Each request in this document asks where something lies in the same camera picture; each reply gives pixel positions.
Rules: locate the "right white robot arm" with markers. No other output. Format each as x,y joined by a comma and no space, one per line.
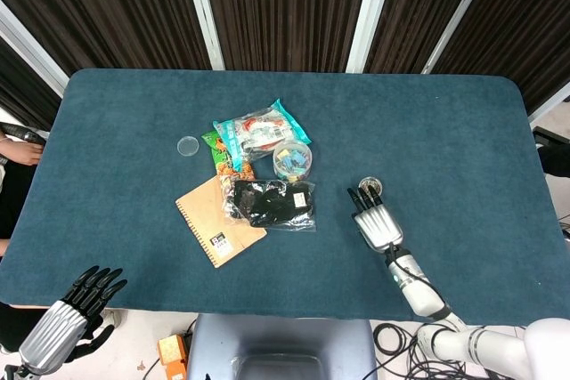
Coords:
420,293

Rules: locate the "clear tub of coloured clips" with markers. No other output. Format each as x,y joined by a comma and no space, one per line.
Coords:
291,162

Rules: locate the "green orange snack packet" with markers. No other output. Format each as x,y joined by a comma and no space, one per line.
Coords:
218,153

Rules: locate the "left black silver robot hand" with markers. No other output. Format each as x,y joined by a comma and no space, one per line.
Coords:
55,331

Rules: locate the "brown spiral notebook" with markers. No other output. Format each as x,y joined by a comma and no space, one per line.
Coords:
209,220

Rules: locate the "teal edged clear snack bag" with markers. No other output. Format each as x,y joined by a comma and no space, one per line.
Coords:
260,133

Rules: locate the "person with bare skin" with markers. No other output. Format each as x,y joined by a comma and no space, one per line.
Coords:
18,153

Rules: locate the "black item in clear bag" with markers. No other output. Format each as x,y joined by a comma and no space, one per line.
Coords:
271,204

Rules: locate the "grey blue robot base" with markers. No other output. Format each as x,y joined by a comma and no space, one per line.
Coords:
280,344

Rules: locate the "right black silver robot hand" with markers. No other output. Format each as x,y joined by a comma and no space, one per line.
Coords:
378,224

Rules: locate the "white frame post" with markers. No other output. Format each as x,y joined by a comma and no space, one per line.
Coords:
202,10
372,10
550,108
461,10
31,48

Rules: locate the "dark brown curtain panel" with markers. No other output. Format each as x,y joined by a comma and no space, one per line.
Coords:
285,10
22,95
111,6
418,6
521,19

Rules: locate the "orange box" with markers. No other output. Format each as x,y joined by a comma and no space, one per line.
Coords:
171,351

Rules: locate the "person with white shoe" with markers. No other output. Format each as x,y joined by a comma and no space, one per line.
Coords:
554,157

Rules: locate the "small round metal dish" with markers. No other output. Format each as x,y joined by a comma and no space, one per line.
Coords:
370,183

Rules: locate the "clear round plastic lid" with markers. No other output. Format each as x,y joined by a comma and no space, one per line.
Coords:
188,146

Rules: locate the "blue felt table cloth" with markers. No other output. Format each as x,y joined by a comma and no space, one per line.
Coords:
401,131

